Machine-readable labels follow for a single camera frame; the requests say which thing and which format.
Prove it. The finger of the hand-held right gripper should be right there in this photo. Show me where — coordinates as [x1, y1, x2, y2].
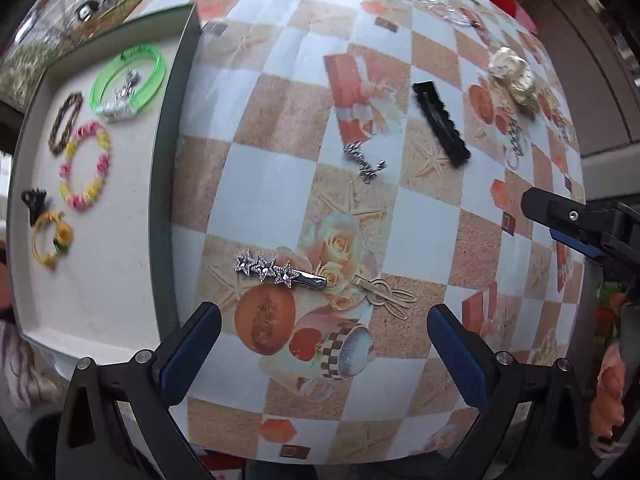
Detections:
[520, 187, 617, 249]
[547, 228, 602, 262]

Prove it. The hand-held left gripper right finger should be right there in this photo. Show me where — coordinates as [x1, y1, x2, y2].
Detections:
[427, 303, 593, 480]

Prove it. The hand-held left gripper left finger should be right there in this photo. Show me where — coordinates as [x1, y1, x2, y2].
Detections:
[55, 301, 223, 480]

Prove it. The grey cardboard box lid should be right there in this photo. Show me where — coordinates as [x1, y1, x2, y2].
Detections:
[5, 4, 202, 363]

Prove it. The yellow flower hair tie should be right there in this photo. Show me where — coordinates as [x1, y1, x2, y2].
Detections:
[31, 210, 74, 270]

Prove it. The colorful bead bracelet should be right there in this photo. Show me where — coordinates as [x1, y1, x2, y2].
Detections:
[59, 121, 112, 212]

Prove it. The black claw clip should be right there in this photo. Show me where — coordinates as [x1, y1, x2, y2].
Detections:
[21, 187, 48, 223]

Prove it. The silver rhinestone earring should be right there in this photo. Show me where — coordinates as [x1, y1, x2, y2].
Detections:
[342, 142, 387, 184]
[96, 69, 146, 122]

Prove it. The brown braided hair tie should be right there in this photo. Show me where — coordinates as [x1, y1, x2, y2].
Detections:
[48, 91, 83, 156]

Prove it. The green plastic bangle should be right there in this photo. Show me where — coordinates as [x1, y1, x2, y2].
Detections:
[90, 46, 166, 121]

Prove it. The person's right hand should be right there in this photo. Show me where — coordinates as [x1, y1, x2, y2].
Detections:
[590, 344, 629, 445]

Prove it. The gold rabbit hair clip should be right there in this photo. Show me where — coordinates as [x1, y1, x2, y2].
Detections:
[350, 275, 418, 320]

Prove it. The silver star hair clip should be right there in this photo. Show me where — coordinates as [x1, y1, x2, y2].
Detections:
[234, 249, 328, 291]

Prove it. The white polka dot scrunchie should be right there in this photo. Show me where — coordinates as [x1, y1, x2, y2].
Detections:
[487, 46, 538, 108]

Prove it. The black snap hair clip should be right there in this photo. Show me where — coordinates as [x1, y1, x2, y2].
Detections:
[412, 81, 472, 168]

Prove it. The pink patterned cloth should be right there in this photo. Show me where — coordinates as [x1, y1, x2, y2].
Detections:
[0, 320, 57, 407]

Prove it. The pearl bead bracelet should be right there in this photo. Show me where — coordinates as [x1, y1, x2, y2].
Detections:
[417, 0, 481, 28]

